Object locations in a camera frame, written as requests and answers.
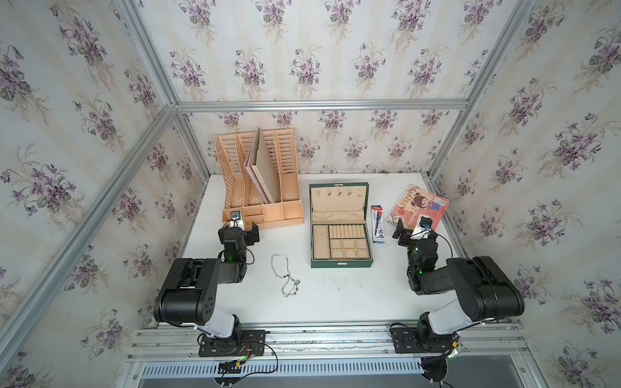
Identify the green jewelry box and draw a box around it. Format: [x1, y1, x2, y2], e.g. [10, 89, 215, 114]
[309, 182, 374, 268]

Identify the beaded silver jewelry chain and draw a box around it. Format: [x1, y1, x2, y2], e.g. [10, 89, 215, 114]
[270, 253, 302, 298]

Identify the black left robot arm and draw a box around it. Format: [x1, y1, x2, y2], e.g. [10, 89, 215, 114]
[153, 219, 260, 341]

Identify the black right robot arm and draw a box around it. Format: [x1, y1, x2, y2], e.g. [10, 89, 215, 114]
[393, 220, 525, 340]

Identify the small blue white box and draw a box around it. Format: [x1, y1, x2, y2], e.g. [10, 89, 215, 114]
[371, 205, 385, 243]

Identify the pink cartoon spiral notebook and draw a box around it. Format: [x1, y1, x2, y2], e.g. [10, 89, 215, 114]
[387, 184, 450, 231]

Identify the peach plastic file organizer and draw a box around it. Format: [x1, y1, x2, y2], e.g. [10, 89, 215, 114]
[216, 128, 303, 229]

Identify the beige folder in organizer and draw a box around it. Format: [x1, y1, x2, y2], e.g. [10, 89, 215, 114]
[244, 129, 281, 204]

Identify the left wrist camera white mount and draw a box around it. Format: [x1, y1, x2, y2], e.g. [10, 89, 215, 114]
[228, 210, 245, 230]

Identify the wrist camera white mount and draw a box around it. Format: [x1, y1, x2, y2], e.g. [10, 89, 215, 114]
[411, 215, 433, 240]
[228, 210, 245, 230]

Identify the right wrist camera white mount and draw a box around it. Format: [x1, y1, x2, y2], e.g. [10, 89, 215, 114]
[411, 215, 433, 240]

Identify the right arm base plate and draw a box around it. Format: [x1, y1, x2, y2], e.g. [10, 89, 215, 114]
[388, 323, 459, 354]

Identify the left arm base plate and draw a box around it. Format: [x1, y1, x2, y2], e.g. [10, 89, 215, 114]
[197, 330, 267, 357]

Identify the aluminium front rail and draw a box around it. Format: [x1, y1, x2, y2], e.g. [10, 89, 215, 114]
[128, 321, 531, 361]

